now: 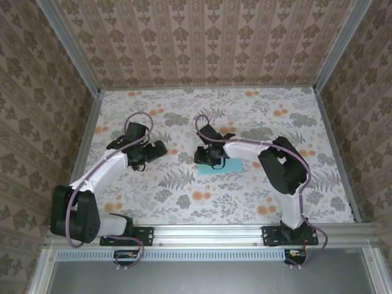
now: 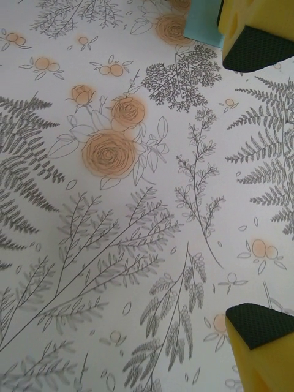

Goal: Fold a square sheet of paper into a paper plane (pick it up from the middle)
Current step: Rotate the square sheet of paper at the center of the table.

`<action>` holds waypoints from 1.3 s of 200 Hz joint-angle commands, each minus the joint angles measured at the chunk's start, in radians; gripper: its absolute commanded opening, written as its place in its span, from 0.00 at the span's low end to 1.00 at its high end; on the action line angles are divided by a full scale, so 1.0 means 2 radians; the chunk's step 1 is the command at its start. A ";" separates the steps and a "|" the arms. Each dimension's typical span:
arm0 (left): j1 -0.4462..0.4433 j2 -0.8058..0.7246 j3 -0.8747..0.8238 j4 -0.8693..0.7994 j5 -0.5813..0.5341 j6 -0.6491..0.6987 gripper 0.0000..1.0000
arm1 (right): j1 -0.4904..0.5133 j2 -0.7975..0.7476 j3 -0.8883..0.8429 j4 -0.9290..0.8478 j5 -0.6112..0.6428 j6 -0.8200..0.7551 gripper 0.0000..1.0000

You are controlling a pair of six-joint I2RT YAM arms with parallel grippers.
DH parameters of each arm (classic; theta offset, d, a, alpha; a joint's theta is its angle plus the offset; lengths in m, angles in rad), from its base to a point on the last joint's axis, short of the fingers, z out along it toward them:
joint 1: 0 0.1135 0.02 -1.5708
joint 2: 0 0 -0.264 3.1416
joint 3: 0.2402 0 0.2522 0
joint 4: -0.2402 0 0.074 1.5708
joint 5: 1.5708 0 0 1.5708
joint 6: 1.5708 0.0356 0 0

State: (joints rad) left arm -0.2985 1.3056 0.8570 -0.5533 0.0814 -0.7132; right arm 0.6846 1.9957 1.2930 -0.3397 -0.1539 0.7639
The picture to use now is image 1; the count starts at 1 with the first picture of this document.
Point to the teal cloth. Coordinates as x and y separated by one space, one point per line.
232 167

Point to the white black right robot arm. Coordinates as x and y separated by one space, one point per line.
245 150

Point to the grey metal panel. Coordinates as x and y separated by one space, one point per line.
214 278

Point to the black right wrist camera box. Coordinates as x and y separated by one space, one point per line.
209 131

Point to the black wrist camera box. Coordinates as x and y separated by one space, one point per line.
209 131
136 130

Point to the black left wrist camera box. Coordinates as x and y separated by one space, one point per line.
136 130

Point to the aluminium side rail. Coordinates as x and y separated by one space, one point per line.
337 147
88 134

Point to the long aluminium base rail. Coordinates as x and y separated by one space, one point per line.
208 234

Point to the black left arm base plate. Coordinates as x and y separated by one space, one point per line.
147 235

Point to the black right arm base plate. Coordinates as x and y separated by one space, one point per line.
271 235

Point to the aluminium corner post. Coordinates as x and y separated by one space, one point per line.
340 43
70 46

